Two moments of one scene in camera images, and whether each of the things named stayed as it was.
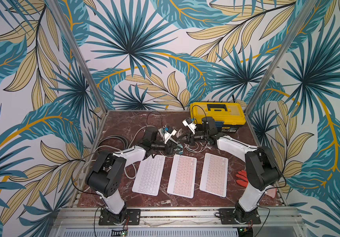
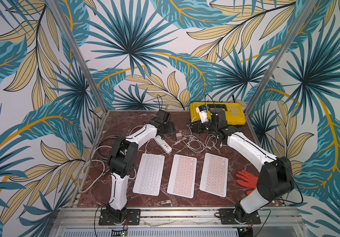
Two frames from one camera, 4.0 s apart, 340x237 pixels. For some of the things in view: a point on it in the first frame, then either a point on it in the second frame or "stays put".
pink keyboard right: [214, 176] stays put
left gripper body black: [159, 145] → [168, 127]
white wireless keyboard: [149, 175] stays put
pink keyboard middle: [182, 180] stays put
